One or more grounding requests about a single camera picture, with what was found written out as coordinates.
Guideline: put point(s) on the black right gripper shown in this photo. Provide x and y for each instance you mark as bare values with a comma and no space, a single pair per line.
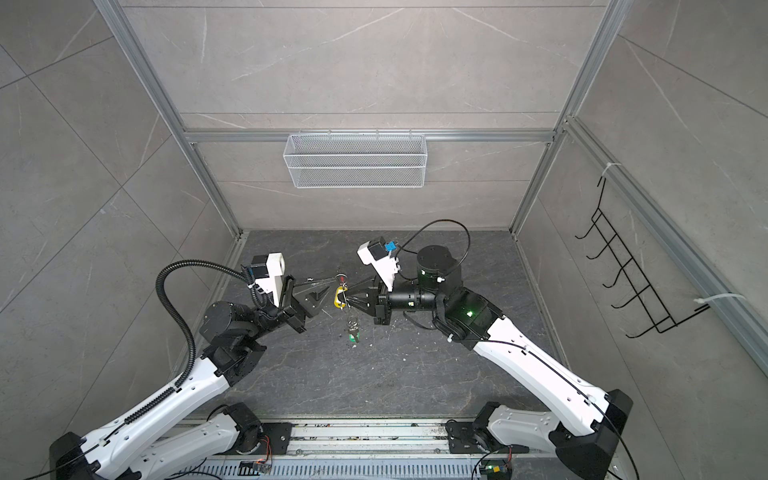
379,301

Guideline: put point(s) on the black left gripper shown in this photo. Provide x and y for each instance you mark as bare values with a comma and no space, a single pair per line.
293,310

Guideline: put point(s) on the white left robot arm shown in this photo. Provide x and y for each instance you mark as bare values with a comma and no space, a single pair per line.
136,444

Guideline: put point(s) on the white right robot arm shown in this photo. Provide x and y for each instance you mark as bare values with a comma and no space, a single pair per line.
582,425

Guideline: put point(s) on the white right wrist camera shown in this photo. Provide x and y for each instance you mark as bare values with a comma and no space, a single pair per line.
380,255

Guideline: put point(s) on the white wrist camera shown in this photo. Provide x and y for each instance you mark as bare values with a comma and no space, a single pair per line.
380,255
265,278

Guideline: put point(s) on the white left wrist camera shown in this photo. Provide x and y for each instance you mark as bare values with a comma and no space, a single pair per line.
265,278

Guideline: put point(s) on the white wire mesh basket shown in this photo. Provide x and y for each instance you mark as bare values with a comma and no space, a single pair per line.
365,160

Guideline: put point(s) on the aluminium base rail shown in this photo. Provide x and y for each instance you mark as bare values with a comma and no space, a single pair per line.
355,448

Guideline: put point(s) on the black wire hook rack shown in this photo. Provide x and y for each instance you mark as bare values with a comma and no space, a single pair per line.
629,271

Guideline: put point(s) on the aluminium frame profiles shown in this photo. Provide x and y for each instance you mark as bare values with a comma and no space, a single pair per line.
701,273

